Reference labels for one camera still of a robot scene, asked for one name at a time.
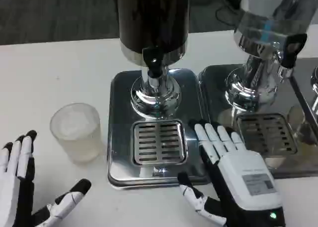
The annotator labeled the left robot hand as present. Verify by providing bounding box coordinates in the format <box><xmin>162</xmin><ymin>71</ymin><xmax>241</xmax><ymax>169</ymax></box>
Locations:
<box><xmin>0</xmin><ymin>130</ymin><xmax>92</xmax><ymax>227</ymax></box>

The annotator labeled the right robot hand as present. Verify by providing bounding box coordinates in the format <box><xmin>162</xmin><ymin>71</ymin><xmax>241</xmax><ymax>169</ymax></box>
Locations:
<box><xmin>177</xmin><ymin>119</ymin><xmax>287</xmax><ymax>227</ymax></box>

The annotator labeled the slotted steel drip grid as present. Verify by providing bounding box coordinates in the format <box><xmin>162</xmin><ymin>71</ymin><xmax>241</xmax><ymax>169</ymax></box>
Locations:
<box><xmin>236</xmin><ymin>113</ymin><xmax>298</xmax><ymax>158</ymax></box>
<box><xmin>133</xmin><ymin>121</ymin><xmax>187</xmax><ymax>165</ymax></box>

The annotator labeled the steel drip tray base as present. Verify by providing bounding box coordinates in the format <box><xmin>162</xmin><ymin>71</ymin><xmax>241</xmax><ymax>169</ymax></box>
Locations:
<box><xmin>198</xmin><ymin>59</ymin><xmax>318</xmax><ymax>179</ymax></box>
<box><xmin>107</xmin><ymin>68</ymin><xmax>212</xmax><ymax>188</ymax></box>

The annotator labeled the clear ribbed glass cup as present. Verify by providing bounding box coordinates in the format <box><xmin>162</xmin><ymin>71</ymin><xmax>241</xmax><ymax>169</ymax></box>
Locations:
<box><xmin>49</xmin><ymin>102</ymin><xmax>102</xmax><ymax>163</ymax></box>

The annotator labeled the steel drink dispenser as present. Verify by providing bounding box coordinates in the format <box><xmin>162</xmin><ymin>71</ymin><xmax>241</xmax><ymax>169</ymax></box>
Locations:
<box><xmin>223</xmin><ymin>0</ymin><xmax>318</xmax><ymax>113</ymax></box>

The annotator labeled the black dispenser tap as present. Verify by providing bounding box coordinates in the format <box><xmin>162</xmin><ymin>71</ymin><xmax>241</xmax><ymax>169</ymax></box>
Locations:
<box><xmin>142</xmin><ymin>47</ymin><xmax>166</xmax><ymax>78</ymax></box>
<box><xmin>281</xmin><ymin>33</ymin><xmax>308</xmax><ymax>69</ymax></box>

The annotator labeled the dark drink dispenser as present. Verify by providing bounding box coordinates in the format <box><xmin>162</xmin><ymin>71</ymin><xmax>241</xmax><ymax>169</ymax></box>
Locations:
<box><xmin>116</xmin><ymin>0</ymin><xmax>191</xmax><ymax>120</ymax></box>

